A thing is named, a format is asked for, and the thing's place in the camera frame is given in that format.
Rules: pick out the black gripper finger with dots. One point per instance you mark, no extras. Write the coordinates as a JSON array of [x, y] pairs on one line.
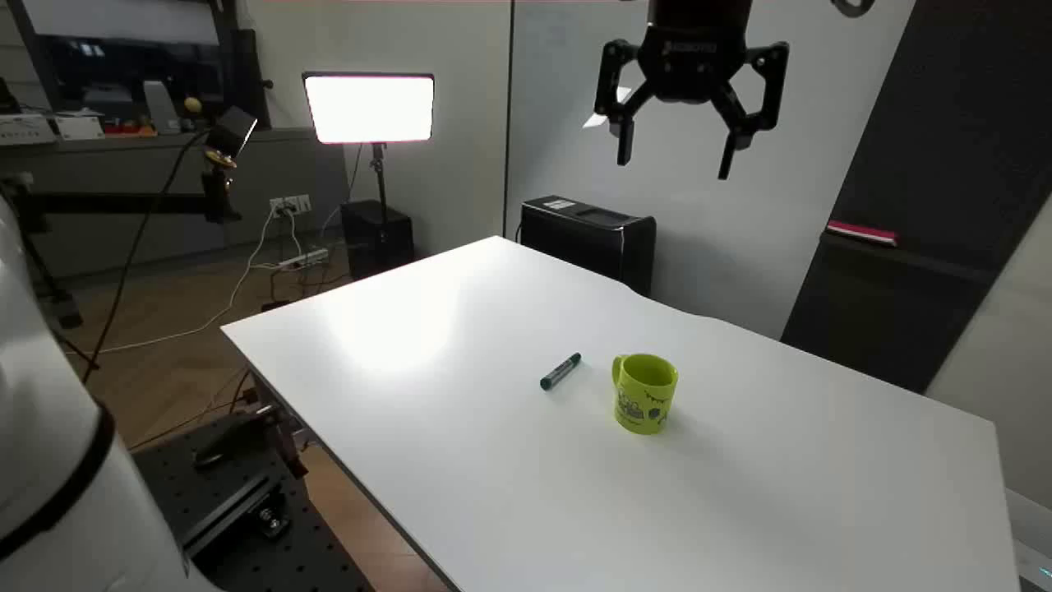
[[613, 82], [771, 85]]

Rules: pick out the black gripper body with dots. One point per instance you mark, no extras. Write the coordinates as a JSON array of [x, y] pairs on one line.
[[694, 61]]

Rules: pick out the green capped marker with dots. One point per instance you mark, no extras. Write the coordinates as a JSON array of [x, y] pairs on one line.
[[561, 371]]

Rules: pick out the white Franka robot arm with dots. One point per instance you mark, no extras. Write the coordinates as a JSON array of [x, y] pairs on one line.
[[45, 460]]

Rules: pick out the black box with label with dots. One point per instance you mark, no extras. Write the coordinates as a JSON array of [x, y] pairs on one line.
[[588, 234]]

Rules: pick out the pink flat item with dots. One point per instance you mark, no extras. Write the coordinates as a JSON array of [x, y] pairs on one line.
[[864, 230]]

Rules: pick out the dark tall cabinet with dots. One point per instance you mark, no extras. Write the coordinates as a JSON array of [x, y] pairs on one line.
[[932, 197]]

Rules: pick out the bright rectangular light panel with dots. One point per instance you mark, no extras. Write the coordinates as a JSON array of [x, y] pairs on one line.
[[371, 106]]

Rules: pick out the black light stand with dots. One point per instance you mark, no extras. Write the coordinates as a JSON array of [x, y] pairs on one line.
[[380, 176]]

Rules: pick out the small black floor box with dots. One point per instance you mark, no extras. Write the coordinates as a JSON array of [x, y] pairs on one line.
[[380, 234]]

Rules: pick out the white power strip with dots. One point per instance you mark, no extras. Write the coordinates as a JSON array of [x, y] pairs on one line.
[[303, 259]]

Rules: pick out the grey upright counter item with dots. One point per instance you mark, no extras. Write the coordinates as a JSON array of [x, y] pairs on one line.
[[163, 106]]

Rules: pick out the grey background counter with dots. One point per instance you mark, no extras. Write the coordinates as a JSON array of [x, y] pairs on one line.
[[111, 176]]

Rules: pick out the white box on counter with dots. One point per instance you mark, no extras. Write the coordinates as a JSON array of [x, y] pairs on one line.
[[79, 122]]

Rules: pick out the black perforated breadboard table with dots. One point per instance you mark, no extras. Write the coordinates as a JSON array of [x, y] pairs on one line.
[[234, 515]]

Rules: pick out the white wall outlet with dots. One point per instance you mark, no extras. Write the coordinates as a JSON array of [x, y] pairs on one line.
[[291, 203]]

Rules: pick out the black camera on mount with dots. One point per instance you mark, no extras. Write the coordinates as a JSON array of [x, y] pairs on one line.
[[234, 128]]

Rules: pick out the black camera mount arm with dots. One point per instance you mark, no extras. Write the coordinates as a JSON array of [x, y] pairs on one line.
[[223, 183]]

